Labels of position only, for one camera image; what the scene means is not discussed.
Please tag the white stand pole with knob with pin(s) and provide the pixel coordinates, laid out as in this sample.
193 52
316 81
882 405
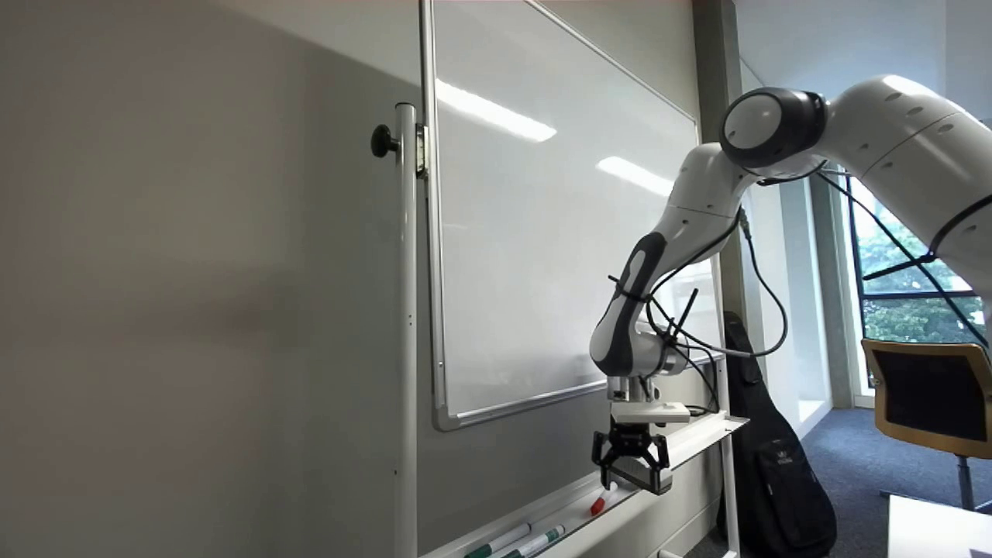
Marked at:
408 342

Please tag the green capped whiteboard marker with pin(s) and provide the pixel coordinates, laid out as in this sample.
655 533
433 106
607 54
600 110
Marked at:
543 540
507 540

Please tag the large whiteboard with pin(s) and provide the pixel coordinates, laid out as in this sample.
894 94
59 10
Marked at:
517 257

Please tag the black stand knob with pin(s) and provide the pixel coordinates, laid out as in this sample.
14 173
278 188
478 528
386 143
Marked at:
382 140

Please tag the white whiteboard tray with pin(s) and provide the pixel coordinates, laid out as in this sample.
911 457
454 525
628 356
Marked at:
702 433

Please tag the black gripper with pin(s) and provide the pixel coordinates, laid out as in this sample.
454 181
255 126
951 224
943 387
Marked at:
636 433

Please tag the white table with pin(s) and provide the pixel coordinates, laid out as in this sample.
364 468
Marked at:
935 528

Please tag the red capped whiteboard marker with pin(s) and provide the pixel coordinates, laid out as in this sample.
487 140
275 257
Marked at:
598 507

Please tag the black framed window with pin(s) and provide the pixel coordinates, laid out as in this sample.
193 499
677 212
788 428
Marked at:
911 311

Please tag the grey whiteboard eraser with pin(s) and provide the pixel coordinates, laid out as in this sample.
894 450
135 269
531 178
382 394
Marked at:
636 480

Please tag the wooden chair black seat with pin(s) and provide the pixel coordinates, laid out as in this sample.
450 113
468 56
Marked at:
932 398

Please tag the black guitar bag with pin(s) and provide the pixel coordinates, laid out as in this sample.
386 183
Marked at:
779 476

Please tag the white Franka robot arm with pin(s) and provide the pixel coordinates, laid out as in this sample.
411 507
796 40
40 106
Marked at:
900 134

